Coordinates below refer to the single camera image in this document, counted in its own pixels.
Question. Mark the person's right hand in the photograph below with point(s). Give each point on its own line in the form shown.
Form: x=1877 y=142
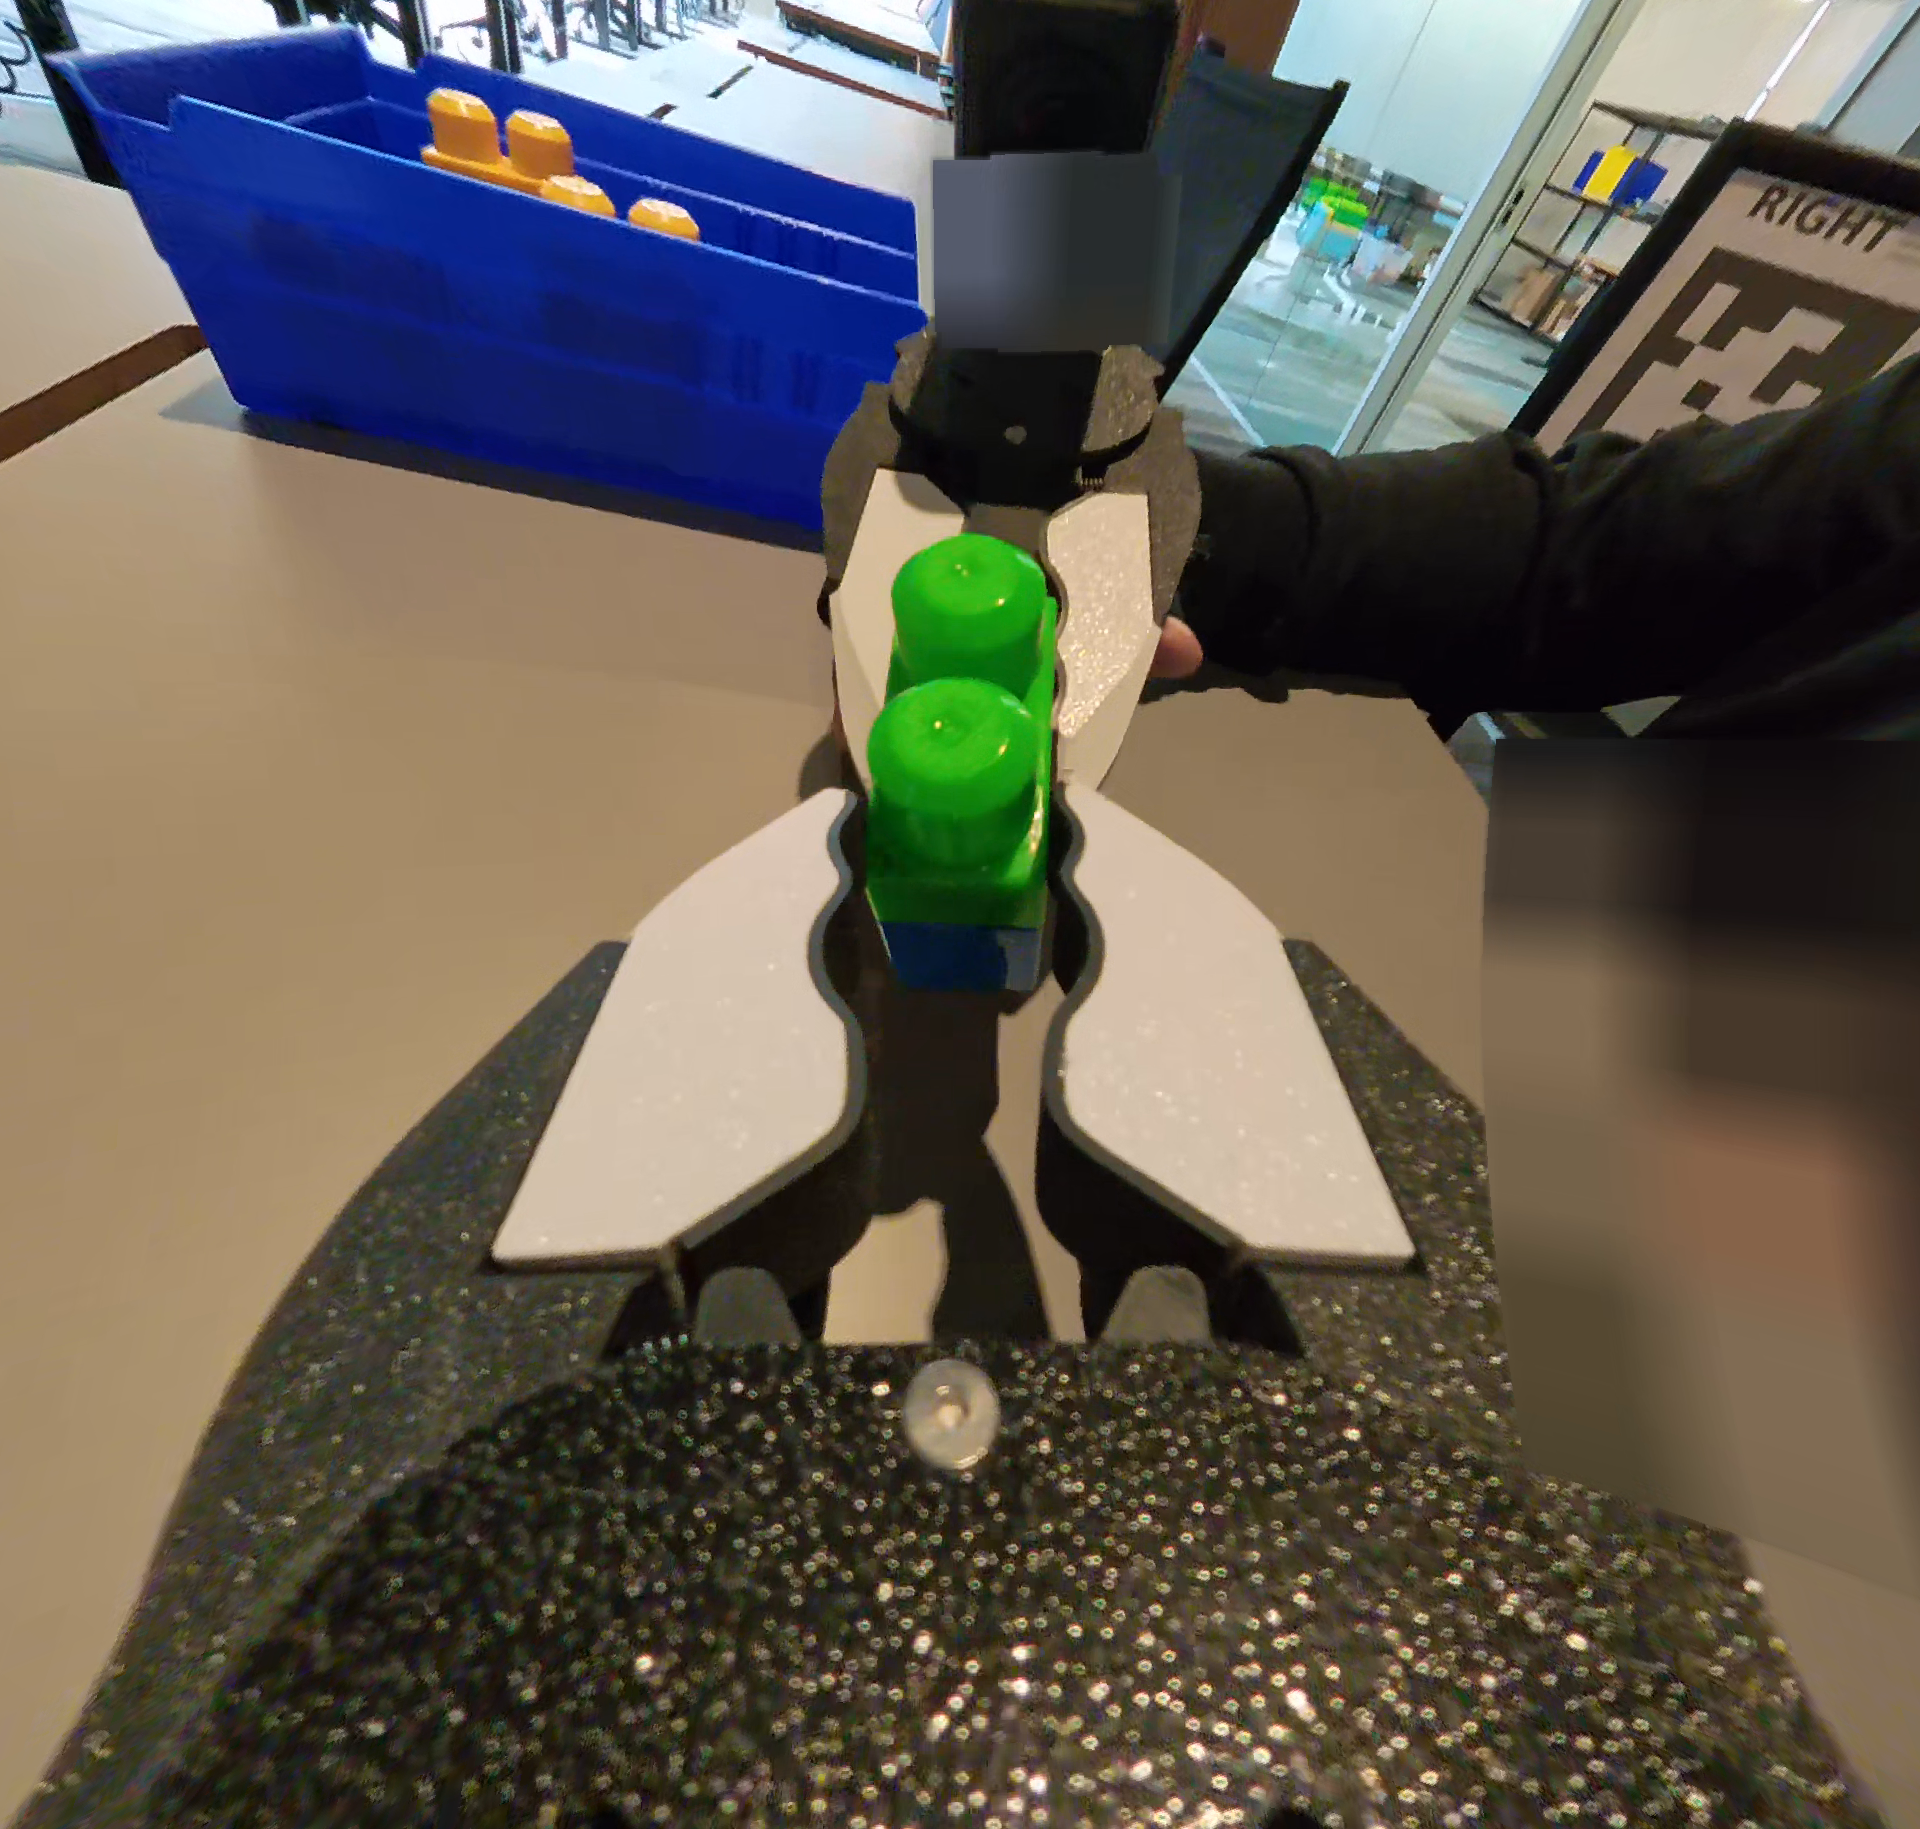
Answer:
x=1179 y=649

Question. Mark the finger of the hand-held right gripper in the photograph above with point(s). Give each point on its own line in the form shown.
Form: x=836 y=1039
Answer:
x=1112 y=616
x=861 y=630

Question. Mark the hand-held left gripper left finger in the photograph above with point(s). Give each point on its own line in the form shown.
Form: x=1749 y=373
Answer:
x=708 y=1061

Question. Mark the black framed tag board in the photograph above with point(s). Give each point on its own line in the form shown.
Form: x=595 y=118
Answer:
x=1697 y=314

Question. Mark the green mega block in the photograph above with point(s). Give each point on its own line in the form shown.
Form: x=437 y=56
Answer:
x=961 y=749

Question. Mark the wooden bench table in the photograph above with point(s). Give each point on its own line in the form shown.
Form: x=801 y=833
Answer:
x=856 y=35

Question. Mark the metal shelving rack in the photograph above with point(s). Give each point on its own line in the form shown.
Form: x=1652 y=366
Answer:
x=1630 y=209

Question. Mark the person's right forearm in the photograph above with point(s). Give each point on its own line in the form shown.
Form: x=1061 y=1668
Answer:
x=1577 y=586

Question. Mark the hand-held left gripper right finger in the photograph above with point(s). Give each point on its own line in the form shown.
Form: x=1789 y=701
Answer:
x=1217 y=1095

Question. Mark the yellow two-stud mega block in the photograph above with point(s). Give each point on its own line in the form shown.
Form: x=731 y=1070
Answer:
x=662 y=218
x=465 y=137

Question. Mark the colourful storage bins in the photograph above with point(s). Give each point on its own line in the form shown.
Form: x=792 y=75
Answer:
x=1358 y=231

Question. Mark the blue plastic bin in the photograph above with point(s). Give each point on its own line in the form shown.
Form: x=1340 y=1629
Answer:
x=493 y=329

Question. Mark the blue mega block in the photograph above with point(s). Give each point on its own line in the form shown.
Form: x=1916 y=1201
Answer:
x=961 y=960

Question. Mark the dark chair backrest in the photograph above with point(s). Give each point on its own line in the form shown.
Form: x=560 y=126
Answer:
x=1237 y=195

